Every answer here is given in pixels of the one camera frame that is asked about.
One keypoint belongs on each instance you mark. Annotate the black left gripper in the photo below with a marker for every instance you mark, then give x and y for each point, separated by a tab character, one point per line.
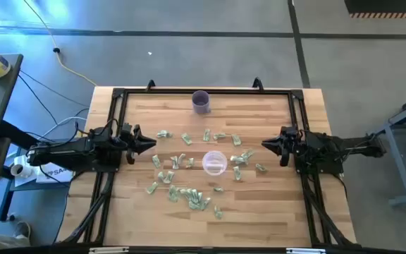
130	141

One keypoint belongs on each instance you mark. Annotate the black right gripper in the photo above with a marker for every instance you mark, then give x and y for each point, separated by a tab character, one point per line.
287	143

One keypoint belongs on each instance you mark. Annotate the green white sweetener packet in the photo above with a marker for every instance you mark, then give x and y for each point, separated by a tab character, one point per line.
186	138
181	157
237	173
247	154
193	205
236	139
219	189
175	162
218	212
152	187
183	192
195	195
164	134
199	196
156	161
190	162
173	193
189	194
238	159
207	135
219	135
261	167
168	177
160	175

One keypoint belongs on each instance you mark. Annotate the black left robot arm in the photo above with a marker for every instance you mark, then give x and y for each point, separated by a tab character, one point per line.
65	153

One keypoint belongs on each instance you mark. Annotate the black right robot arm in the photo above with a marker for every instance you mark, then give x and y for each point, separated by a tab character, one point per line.
330	144

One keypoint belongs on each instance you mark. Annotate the clear plastic cup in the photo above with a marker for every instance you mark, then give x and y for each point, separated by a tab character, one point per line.
214	163

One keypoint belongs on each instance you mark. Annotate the purple plastic cup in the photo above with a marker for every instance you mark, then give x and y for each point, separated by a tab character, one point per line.
201	102

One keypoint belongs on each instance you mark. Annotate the scattered green wrapped candies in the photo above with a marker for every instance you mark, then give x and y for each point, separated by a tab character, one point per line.
205	203

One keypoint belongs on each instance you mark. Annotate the printed white bag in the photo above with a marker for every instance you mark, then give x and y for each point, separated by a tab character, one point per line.
55	175

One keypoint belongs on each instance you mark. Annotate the silver table clamp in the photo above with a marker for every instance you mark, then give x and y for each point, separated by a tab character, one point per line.
108	250
306	251

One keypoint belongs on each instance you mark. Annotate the grey metal cart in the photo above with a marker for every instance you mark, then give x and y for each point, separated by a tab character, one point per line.
397	155

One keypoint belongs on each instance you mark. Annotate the white tape roll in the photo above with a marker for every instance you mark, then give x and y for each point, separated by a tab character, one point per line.
20	170

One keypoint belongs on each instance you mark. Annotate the black desk beam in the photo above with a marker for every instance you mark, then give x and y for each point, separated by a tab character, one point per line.
16	135

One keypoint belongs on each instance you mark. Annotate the white paper sheet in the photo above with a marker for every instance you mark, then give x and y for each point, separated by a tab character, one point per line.
21	180

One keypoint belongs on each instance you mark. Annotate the blue metal stand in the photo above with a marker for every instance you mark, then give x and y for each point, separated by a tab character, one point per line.
4	201

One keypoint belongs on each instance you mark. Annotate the black hazard striped mat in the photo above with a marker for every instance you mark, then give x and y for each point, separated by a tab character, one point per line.
386	7

